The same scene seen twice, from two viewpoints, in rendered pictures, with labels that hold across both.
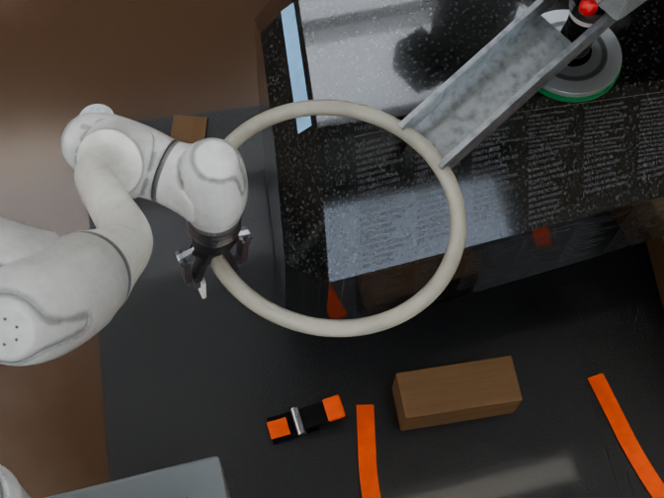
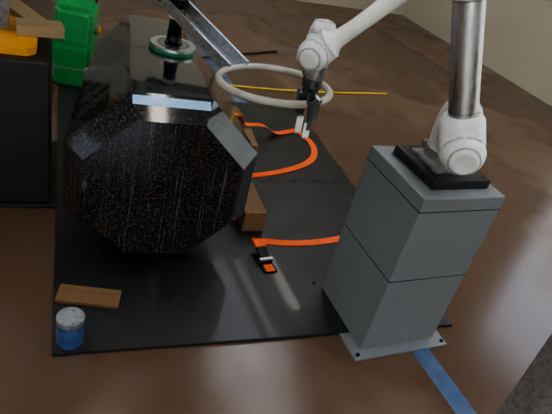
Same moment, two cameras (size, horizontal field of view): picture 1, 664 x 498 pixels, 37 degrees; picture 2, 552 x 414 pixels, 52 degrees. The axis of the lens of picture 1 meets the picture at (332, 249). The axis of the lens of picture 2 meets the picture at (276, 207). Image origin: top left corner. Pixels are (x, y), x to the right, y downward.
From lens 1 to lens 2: 2.58 m
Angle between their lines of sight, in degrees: 65
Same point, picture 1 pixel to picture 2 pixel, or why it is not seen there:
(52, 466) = (305, 364)
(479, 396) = (253, 192)
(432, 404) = (259, 205)
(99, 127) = (319, 36)
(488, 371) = not seen: hidden behind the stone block
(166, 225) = (144, 308)
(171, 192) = not seen: hidden behind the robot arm
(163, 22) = not seen: outside the picture
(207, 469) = (379, 148)
